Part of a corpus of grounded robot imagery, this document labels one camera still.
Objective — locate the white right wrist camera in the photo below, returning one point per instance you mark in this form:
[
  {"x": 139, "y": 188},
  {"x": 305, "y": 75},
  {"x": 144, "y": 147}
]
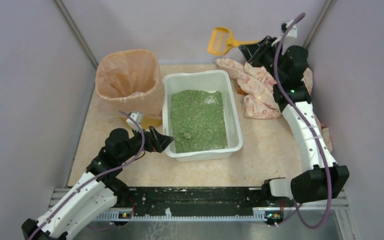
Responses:
[{"x": 289, "y": 32}]

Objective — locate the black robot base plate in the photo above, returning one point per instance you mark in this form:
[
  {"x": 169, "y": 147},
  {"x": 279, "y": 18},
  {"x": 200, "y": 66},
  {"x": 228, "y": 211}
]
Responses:
[{"x": 199, "y": 201}]

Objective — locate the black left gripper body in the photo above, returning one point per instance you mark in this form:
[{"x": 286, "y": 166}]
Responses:
[{"x": 151, "y": 139}]

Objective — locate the white plastic litter box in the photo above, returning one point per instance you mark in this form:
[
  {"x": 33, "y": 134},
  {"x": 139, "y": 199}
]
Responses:
[{"x": 208, "y": 81}]

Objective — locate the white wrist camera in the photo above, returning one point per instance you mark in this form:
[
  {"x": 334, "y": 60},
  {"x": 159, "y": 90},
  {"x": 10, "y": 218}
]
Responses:
[
  {"x": 134, "y": 120},
  {"x": 289, "y": 32}
]

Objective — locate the yellow bin with pink bag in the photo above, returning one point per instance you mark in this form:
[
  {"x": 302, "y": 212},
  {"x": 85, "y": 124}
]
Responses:
[{"x": 131, "y": 81}]

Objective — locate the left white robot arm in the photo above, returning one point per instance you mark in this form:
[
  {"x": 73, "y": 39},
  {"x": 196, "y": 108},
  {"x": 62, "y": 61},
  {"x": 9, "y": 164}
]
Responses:
[{"x": 98, "y": 189}]

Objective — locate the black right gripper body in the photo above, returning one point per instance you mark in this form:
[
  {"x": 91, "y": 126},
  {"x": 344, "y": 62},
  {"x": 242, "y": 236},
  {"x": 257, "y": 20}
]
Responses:
[{"x": 258, "y": 48}]

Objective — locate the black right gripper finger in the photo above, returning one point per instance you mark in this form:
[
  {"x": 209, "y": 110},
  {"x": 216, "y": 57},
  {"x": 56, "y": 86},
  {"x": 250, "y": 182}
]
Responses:
[
  {"x": 251, "y": 52},
  {"x": 266, "y": 41}
]

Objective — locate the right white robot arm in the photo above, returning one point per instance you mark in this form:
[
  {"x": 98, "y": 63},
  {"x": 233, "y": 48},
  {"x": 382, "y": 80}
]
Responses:
[{"x": 321, "y": 178}]

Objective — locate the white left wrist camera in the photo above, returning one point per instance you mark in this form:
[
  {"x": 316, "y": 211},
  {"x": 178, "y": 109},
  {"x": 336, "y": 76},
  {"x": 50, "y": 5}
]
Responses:
[{"x": 134, "y": 120}]

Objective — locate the cream pink cartoon cloth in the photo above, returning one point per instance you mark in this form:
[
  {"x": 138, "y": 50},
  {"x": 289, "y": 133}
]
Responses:
[{"x": 257, "y": 86}]

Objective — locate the green cat litter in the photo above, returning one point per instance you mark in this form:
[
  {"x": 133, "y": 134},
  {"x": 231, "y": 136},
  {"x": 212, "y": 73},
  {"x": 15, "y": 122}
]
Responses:
[{"x": 197, "y": 121}]

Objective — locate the yellow plastic litter scoop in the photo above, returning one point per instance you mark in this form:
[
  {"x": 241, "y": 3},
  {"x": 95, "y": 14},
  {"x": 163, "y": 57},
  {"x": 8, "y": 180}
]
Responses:
[{"x": 222, "y": 41}]

